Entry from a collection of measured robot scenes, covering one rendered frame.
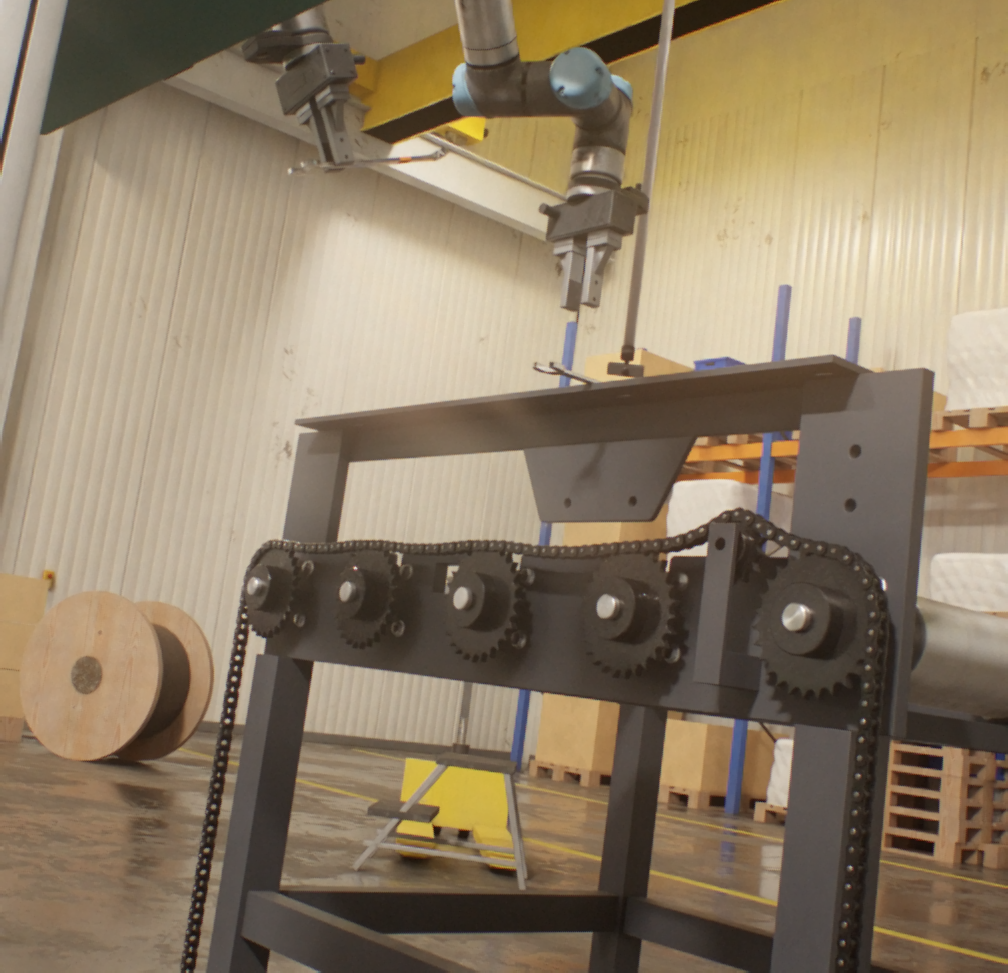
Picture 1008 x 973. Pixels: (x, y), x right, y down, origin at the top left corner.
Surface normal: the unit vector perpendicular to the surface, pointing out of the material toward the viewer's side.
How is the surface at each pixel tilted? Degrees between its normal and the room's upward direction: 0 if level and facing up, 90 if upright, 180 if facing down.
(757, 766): 90
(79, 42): 180
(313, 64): 113
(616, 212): 90
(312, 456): 90
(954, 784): 90
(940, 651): 99
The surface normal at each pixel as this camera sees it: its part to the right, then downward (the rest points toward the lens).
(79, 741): -0.36, -0.21
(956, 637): 0.65, -0.19
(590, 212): -0.76, -0.22
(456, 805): 0.06, -0.17
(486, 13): 0.12, 0.60
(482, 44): -0.22, 0.63
